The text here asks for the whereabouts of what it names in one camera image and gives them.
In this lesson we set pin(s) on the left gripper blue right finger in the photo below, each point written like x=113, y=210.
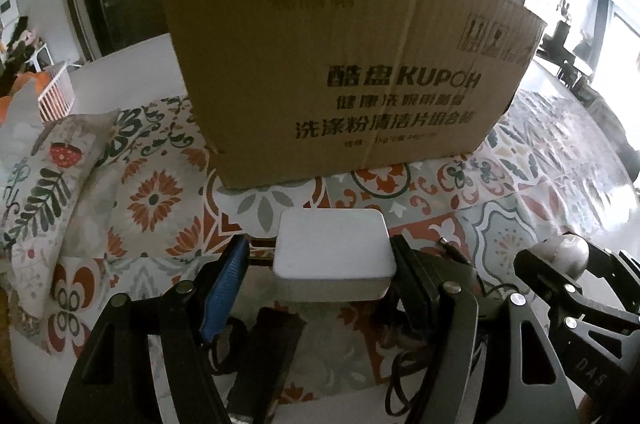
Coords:
x=417, y=277

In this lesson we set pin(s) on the black charger with cable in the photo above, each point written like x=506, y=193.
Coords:
x=440, y=344

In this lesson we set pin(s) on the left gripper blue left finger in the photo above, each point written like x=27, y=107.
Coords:
x=222, y=284

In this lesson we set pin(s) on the brown cardboard box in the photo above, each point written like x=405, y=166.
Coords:
x=288, y=90

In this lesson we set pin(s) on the white fruit basket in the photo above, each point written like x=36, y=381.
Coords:
x=55, y=92

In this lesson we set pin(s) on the black power adapter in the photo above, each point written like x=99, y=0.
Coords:
x=264, y=364

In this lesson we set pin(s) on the white square charger box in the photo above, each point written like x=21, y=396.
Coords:
x=332, y=255

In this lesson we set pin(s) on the patterned table runner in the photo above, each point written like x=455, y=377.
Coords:
x=129, y=202

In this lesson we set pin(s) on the orange fruit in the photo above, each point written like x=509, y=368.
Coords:
x=30, y=81

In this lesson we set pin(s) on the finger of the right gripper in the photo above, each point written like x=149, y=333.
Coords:
x=620, y=269
x=545, y=278

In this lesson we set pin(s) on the floral fabric tissue cover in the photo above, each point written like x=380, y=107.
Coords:
x=44, y=167

